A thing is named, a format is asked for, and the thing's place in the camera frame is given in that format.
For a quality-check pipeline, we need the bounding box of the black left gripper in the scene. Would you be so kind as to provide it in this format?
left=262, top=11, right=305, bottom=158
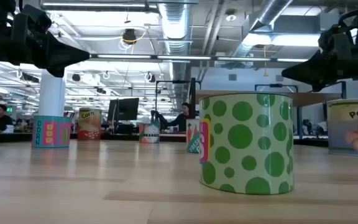
left=9, top=14, right=90, bottom=78

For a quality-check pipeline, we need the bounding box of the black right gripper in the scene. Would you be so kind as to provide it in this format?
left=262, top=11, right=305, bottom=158
left=281, top=43, right=358, bottom=92

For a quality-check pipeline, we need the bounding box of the peaches can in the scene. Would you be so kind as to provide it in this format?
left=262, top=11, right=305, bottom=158
left=326, top=98, right=358, bottom=157

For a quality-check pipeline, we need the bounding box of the tall orange corn can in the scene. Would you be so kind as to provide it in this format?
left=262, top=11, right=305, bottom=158
left=78, top=108, right=103, bottom=142

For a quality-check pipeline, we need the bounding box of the short teal pink corn can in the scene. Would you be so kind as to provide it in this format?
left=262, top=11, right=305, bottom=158
left=32, top=115, right=72, bottom=149

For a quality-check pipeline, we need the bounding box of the green polka dot peas can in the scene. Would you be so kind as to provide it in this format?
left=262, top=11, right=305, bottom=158
left=199, top=92, right=295, bottom=195

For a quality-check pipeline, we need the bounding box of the short oranges can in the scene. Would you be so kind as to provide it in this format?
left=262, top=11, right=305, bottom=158
left=139, top=122, right=161, bottom=144

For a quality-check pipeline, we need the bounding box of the teal carrots can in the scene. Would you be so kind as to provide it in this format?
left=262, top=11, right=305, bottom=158
left=185, top=118, right=201, bottom=154

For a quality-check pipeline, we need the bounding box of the wooden shelf board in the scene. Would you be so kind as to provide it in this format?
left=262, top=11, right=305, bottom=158
left=195, top=90, right=343, bottom=108

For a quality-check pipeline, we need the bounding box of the white round pillar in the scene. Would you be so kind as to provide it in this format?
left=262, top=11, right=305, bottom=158
left=37, top=70, right=67, bottom=118

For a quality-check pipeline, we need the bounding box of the rectangular ceiling light panel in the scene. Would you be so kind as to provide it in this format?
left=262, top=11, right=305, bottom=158
left=242, top=32, right=321, bottom=47

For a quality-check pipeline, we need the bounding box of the long grey ceiling light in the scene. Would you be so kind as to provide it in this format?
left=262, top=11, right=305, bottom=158
left=40, top=0, right=160, bottom=14

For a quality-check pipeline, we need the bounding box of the black computer monitor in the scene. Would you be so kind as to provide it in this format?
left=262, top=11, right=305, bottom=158
left=117, top=97, right=140, bottom=122
left=107, top=99, right=120, bottom=124

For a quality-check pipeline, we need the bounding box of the black pendant ceiling fixture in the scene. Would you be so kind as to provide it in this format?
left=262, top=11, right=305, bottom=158
left=122, top=28, right=137, bottom=45

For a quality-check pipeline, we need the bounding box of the black background workstation frame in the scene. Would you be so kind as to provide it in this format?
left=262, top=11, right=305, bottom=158
left=154, top=80, right=202, bottom=122
left=254, top=83, right=299, bottom=93

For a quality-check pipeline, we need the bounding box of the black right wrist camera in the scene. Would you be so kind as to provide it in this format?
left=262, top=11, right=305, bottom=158
left=318, top=24, right=354, bottom=52

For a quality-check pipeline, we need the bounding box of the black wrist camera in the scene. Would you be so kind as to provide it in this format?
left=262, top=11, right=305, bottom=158
left=318, top=24, right=354, bottom=52
left=20, top=4, right=53, bottom=32

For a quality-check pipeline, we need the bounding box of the yellow hanging cord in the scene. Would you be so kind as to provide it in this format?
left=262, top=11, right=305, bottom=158
left=262, top=45, right=269, bottom=78

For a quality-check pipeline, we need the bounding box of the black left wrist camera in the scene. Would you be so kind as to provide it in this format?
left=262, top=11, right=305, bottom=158
left=20, top=4, right=53, bottom=32

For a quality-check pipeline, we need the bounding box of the black aluminium extrusion frame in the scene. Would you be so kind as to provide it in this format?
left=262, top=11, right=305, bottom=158
left=293, top=138, right=329, bottom=147
left=0, top=131, right=188, bottom=144

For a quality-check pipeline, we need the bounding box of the silver round ventilation duct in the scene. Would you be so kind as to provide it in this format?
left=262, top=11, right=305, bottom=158
left=157, top=2, right=196, bottom=91
left=228, top=0, right=295, bottom=63

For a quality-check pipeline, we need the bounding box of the suspended linear light rail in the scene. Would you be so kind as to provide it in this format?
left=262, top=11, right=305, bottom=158
left=89, top=54, right=310, bottom=63

